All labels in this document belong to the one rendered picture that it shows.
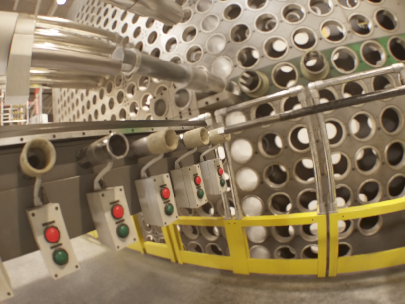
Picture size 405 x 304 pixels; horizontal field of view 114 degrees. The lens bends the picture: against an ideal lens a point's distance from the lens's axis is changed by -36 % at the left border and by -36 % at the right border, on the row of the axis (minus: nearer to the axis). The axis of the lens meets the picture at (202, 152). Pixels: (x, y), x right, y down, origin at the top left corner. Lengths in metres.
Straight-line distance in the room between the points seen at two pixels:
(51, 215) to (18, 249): 0.15
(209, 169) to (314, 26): 1.60
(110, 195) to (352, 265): 1.15
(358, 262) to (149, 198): 1.06
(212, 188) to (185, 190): 0.18
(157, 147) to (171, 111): 1.36
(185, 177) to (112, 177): 0.26
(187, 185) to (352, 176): 1.47
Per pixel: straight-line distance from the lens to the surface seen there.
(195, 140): 0.68
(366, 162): 2.49
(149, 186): 0.60
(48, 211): 0.45
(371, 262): 1.24
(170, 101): 1.92
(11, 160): 0.56
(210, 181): 0.87
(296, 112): 0.58
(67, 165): 0.59
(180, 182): 0.74
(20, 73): 0.73
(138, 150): 0.62
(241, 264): 1.33
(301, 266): 1.22
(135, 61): 1.07
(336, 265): 1.21
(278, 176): 2.51
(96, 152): 0.48
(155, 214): 0.62
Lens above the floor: 0.81
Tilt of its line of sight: level
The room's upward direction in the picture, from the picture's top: 12 degrees counter-clockwise
